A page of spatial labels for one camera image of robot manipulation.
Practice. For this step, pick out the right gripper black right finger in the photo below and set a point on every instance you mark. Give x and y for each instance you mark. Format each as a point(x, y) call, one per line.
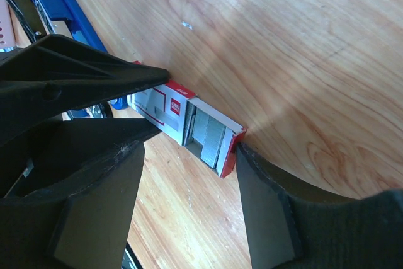
point(293, 224)

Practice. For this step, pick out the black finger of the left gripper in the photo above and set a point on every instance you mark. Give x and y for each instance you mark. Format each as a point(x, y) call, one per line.
point(51, 152)
point(57, 74)

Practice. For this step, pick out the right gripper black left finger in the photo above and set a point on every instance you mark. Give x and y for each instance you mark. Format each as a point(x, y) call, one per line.
point(81, 221)

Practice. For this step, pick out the blue black stapler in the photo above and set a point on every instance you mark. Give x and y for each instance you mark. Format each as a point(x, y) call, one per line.
point(66, 17)

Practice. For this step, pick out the red white staple box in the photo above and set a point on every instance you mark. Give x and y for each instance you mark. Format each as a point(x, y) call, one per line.
point(164, 106)

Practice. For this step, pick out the small black clip object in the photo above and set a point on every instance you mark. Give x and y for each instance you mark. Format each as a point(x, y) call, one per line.
point(28, 18)

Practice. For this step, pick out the staple box tray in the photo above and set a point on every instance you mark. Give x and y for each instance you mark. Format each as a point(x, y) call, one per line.
point(211, 136)

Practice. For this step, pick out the pink plastic basket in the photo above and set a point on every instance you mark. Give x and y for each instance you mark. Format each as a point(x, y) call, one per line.
point(7, 39)

